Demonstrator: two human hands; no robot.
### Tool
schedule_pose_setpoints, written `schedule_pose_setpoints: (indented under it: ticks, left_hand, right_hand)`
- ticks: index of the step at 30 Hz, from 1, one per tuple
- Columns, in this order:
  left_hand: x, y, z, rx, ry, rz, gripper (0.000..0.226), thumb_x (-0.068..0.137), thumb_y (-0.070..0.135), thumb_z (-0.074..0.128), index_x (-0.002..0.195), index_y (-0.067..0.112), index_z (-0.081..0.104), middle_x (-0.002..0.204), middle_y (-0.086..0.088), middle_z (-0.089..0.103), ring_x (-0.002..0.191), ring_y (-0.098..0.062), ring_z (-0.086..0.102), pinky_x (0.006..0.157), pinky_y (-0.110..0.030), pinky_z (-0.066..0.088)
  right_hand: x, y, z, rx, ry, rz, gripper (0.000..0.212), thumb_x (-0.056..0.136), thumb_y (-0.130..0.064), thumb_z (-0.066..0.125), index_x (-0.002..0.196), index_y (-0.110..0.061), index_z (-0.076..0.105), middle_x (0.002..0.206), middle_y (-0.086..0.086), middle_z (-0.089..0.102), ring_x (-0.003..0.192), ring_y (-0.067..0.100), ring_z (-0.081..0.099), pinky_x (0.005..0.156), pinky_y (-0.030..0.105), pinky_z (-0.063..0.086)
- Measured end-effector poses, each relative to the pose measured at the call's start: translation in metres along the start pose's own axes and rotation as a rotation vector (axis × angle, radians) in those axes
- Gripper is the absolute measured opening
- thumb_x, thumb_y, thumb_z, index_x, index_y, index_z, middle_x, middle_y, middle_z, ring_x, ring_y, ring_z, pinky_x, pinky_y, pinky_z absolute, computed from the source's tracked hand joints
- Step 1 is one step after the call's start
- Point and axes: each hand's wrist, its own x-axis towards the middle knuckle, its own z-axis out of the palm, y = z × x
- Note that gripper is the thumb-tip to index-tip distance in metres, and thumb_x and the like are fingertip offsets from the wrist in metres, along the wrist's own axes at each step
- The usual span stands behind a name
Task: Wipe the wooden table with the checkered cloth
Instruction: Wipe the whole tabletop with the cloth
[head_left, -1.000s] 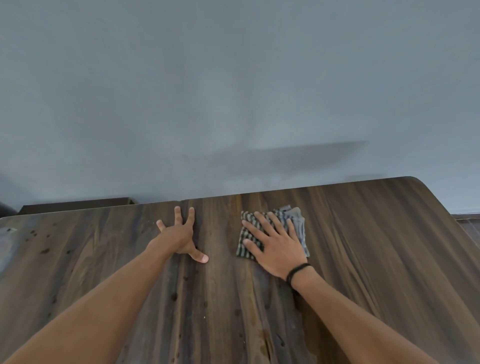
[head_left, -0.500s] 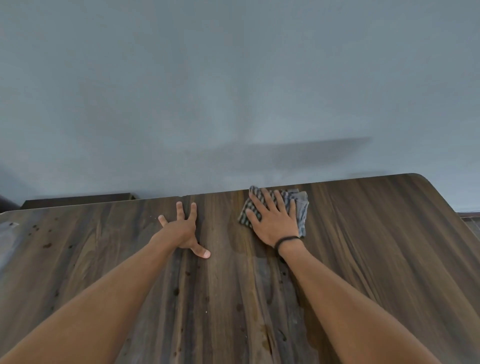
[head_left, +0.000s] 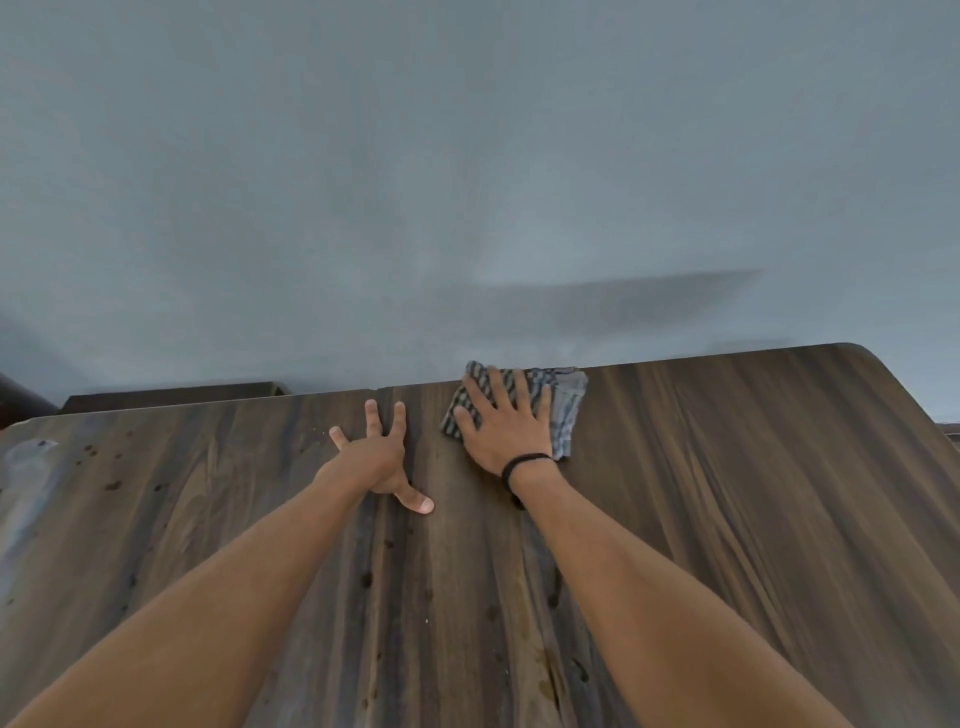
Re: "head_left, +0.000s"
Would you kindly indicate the person's left hand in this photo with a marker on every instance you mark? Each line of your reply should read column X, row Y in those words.
column 375, row 461

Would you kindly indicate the person's right hand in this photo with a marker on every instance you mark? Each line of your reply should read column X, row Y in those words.
column 506, row 439

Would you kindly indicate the person's left thumb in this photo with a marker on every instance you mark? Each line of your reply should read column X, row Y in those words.
column 417, row 500

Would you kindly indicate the person's right middle finger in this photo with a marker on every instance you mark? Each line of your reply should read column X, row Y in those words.
column 500, row 388

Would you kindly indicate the person's right thumb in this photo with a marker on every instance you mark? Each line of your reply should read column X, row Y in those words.
column 465, row 429

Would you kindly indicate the person's right little finger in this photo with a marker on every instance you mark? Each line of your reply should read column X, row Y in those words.
column 545, row 405

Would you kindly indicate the person's left little finger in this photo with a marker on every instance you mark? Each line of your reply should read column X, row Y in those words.
column 339, row 438

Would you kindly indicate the grey striped cleaning cloth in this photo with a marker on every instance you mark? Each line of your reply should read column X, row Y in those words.
column 566, row 409

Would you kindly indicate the person's right forearm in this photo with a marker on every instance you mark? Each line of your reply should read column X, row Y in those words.
column 645, row 592

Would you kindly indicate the person's left forearm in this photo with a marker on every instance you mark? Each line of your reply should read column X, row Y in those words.
column 217, row 592

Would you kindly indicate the black wristband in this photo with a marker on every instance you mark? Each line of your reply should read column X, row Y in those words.
column 529, row 459

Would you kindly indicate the dark wooden cabinet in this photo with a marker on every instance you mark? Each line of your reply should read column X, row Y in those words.
column 172, row 396

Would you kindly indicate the dark brown rounded furniture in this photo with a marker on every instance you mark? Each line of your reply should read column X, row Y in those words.
column 22, row 401

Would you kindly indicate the dark wooden furniture edge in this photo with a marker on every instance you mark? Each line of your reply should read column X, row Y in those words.
column 951, row 435

